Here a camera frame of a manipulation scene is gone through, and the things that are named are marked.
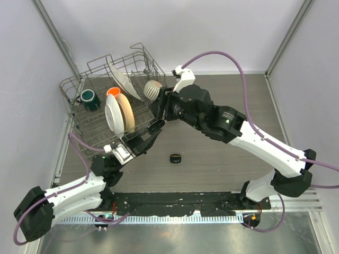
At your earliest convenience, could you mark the dark green mug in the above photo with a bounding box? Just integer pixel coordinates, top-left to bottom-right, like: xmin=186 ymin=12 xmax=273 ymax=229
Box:
xmin=76 ymin=89 xmax=101 ymax=112

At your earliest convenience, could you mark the grey tilted plate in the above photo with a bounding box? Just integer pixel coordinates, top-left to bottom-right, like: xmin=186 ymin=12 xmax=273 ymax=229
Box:
xmin=105 ymin=57 xmax=146 ymax=103

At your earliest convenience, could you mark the orange cup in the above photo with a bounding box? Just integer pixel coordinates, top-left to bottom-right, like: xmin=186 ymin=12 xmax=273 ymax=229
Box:
xmin=106 ymin=87 xmax=121 ymax=98

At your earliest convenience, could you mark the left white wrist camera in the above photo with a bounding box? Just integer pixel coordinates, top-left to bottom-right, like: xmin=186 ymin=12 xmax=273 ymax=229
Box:
xmin=103 ymin=143 xmax=134 ymax=165

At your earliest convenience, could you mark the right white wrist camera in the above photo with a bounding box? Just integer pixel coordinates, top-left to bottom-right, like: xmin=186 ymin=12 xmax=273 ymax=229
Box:
xmin=172 ymin=65 xmax=195 ymax=93

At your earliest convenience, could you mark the grey wire dish rack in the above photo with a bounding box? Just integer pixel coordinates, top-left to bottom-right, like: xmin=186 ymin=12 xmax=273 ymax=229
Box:
xmin=59 ymin=43 xmax=175 ymax=149

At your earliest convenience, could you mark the striped ceramic bowl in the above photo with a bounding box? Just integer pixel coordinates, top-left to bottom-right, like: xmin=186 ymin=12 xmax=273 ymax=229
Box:
xmin=144 ymin=80 xmax=162 ymax=102

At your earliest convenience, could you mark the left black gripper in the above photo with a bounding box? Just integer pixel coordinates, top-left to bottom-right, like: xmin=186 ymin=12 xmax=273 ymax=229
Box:
xmin=119 ymin=123 xmax=160 ymax=160

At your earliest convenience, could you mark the dusty black oval case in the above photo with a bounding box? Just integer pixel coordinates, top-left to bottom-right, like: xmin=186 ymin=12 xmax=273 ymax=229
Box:
xmin=146 ymin=119 xmax=165 ymax=135

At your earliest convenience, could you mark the white slotted cable duct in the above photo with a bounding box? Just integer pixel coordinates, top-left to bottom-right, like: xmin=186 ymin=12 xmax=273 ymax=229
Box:
xmin=58 ymin=212 xmax=243 ymax=225

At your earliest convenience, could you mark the glossy black charging case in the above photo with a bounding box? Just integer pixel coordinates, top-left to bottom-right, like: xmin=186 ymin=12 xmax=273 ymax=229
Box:
xmin=169 ymin=154 xmax=182 ymax=164

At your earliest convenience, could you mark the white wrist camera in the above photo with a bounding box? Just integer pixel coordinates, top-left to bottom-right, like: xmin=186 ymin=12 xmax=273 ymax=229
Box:
xmin=172 ymin=65 xmax=195 ymax=93
xmin=103 ymin=143 xmax=134 ymax=165

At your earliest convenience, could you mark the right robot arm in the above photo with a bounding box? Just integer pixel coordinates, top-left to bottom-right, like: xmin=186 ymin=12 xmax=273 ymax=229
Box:
xmin=144 ymin=84 xmax=316 ymax=209

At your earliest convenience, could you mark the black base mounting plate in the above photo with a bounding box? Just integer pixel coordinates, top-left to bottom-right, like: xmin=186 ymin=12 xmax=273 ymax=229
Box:
xmin=108 ymin=192 xmax=263 ymax=217

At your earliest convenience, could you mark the white round plate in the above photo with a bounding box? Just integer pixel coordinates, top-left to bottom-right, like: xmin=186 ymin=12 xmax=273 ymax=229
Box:
xmin=105 ymin=94 xmax=124 ymax=138

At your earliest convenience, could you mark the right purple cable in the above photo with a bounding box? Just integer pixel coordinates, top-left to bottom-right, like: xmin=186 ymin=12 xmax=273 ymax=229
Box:
xmin=182 ymin=50 xmax=339 ymax=233

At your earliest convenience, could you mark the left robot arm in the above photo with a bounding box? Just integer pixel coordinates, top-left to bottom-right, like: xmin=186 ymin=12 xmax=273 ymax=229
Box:
xmin=13 ymin=129 xmax=160 ymax=246

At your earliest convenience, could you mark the beige round plate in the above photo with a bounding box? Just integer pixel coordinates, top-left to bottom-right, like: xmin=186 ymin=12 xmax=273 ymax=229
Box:
xmin=116 ymin=93 xmax=136 ymax=133

